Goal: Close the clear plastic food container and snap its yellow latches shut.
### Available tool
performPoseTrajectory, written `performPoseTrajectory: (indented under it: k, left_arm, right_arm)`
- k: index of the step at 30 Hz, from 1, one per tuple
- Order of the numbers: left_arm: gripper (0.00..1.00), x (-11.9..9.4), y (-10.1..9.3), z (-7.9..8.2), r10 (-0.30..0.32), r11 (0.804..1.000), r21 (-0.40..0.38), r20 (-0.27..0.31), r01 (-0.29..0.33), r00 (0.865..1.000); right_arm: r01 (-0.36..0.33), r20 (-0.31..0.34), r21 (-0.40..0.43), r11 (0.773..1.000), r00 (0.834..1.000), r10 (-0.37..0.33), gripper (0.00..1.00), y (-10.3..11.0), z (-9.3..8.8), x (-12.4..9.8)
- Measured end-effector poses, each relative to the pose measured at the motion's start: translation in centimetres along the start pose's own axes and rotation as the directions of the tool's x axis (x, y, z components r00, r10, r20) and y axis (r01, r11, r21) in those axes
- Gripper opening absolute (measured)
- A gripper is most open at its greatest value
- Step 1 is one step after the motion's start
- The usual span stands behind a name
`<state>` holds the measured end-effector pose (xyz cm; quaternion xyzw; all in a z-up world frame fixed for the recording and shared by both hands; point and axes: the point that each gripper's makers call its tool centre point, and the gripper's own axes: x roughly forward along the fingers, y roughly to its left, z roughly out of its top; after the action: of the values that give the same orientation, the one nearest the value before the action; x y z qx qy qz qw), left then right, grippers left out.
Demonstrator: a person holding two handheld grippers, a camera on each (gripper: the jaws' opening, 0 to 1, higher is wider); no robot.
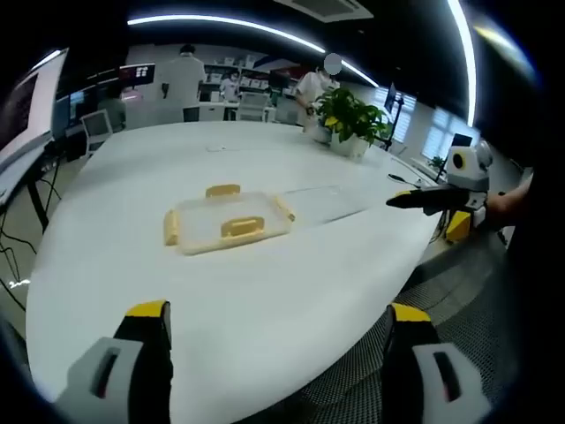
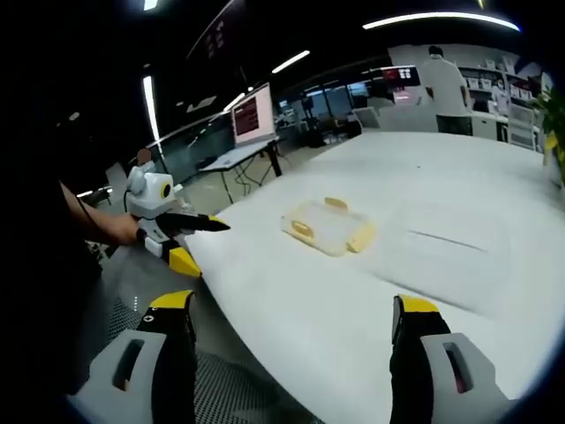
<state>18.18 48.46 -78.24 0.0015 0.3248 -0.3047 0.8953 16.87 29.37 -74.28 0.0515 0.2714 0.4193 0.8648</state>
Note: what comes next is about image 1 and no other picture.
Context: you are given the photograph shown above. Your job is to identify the clear plastic box yellow buckles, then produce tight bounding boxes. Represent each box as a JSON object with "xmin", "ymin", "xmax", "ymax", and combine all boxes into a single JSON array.
[{"xmin": 162, "ymin": 181, "xmax": 297, "ymax": 257}]

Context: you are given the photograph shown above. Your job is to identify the person's right hand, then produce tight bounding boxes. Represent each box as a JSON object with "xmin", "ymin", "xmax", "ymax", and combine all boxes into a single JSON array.
[{"xmin": 486, "ymin": 181, "xmax": 532, "ymax": 227}]

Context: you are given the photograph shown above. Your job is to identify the black mesh chair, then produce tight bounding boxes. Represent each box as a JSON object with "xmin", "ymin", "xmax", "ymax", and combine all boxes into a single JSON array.
[{"xmin": 302, "ymin": 249, "xmax": 524, "ymax": 424}]

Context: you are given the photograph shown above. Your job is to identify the large computer monitor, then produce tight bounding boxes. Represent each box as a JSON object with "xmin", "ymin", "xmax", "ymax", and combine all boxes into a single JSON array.
[{"xmin": 0, "ymin": 47, "xmax": 71, "ymax": 177}]

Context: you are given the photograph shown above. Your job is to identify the green potted plant white pot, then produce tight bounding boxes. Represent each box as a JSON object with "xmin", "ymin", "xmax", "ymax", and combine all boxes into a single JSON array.
[{"xmin": 313, "ymin": 87, "xmax": 393, "ymax": 159}]

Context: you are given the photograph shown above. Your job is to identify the curved ceiling light strip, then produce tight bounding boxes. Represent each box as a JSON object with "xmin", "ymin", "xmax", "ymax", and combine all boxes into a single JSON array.
[
  {"xmin": 126, "ymin": 14, "xmax": 381, "ymax": 88},
  {"xmin": 446, "ymin": 0, "xmax": 478, "ymax": 130}
]

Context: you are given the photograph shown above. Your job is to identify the black screen on tripod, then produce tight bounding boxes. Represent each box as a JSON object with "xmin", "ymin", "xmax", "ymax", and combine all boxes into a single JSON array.
[{"xmin": 382, "ymin": 82, "xmax": 410, "ymax": 152}]

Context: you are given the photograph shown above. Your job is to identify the clear plastic lid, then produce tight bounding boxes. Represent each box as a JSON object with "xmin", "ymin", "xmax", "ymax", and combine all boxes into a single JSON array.
[{"xmin": 277, "ymin": 184, "xmax": 370, "ymax": 227}]

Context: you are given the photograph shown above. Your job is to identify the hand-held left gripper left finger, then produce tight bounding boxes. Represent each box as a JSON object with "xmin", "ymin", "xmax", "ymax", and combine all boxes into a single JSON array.
[{"xmin": 55, "ymin": 299, "xmax": 174, "ymax": 424}]

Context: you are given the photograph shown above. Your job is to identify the yellow black block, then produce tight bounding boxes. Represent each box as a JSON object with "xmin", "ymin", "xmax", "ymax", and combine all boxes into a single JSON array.
[{"xmin": 444, "ymin": 210, "xmax": 471, "ymax": 244}]

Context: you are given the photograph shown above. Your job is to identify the black cable on table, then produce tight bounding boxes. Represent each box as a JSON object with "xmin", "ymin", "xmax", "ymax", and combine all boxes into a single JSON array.
[{"xmin": 387, "ymin": 172, "xmax": 423, "ymax": 186}]

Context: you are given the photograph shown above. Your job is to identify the white mesh-back chair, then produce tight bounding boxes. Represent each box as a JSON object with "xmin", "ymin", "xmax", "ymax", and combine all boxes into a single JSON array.
[{"xmin": 237, "ymin": 91, "xmax": 271, "ymax": 123}]

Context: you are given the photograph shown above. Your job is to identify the white office chair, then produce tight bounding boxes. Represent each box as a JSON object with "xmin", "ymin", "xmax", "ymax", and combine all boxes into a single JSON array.
[{"xmin": 80, "ymin": 109, "xmax": 114, "ymax": 154}]

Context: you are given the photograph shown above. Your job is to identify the black floor cables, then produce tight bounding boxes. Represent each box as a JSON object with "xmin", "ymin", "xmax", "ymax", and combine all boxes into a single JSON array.
[{"xmin": 0, "ymin": 163, "xmax": 61, "ymax": 310}]

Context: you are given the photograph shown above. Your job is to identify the ceiling air vent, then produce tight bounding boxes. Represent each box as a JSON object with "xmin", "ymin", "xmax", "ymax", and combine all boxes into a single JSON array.
[{"xmin": 272, "ymin": 0, "xmax": 375, "ymax": 21}]

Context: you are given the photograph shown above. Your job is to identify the person's dark sleeve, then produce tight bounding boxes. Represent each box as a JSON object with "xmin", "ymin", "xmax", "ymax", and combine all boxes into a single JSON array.
[{"xmin": 507, "ymin": 167, "xmax": 565, "ymax": 310}]

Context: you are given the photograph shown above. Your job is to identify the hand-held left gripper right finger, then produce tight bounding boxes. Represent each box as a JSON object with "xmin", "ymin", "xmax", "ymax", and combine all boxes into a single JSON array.
[{"xmin": 381, "ymin": 303, "xmax": 493, "ymax": 424}]

